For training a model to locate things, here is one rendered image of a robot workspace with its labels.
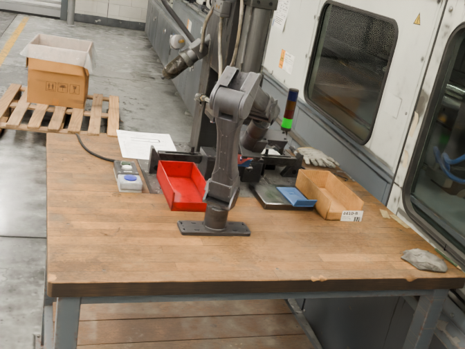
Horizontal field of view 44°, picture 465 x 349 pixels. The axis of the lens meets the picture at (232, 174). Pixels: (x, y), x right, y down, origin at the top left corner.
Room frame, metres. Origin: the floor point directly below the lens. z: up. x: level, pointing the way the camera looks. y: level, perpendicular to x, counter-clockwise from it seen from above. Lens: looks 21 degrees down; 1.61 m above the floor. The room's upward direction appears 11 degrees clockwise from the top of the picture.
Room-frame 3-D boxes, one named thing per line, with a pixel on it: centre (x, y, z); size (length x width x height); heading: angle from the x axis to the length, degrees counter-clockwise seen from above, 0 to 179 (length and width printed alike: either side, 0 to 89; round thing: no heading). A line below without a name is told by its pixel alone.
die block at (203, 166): (1.86, 0.02, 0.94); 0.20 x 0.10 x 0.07; 111
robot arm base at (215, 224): (1.43, 0.02, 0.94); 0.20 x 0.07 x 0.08; 111
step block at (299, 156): (1.98, -0.21, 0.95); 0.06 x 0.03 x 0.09; 111
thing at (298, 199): (1.72, -0.21, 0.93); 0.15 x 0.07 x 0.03; 24
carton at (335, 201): (1.78, -0.33, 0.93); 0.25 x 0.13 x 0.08; 21
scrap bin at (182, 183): (1.63, 0.14, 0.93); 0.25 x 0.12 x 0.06; 21
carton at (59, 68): (4.99, 1.67, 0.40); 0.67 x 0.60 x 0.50; 13
